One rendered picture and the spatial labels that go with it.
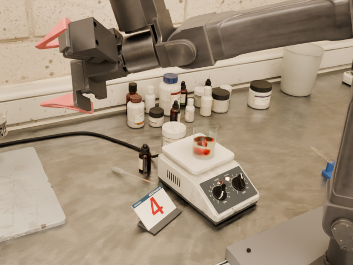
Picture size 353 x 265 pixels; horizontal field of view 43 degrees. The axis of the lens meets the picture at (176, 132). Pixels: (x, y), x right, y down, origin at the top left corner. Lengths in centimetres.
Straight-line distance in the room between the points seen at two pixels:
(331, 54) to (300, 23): 116
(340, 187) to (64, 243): 50
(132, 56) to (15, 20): 59
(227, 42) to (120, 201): 48
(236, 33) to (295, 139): 69
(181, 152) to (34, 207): 32
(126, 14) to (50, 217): 46
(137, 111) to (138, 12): 59
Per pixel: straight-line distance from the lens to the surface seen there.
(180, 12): 135
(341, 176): 69
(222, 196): 90
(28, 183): 103
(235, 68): 147
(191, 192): 93
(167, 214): 92
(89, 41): 60
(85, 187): 101
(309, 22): 59
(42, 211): 94
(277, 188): 105
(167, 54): 62
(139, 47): 65
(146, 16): 64
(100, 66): 66
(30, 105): 123
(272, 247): 84
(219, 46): 61
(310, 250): 85
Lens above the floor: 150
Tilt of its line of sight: 30 degrees down
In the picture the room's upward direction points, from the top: 3 degrees clockwise
